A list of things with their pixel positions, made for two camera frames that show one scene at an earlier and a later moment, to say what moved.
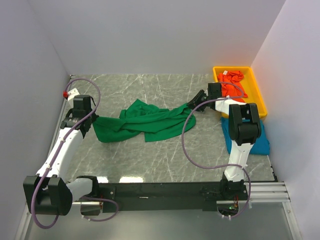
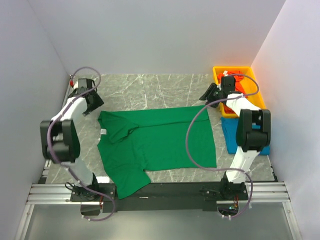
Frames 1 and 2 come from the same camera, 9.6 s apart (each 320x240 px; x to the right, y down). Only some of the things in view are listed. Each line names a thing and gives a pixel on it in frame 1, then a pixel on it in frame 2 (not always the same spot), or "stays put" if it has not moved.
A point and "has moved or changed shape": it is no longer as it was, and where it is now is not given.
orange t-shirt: [231, 85] stays put
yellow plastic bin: [250, 85] stays put
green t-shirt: [143, 118] has moved or changed shape
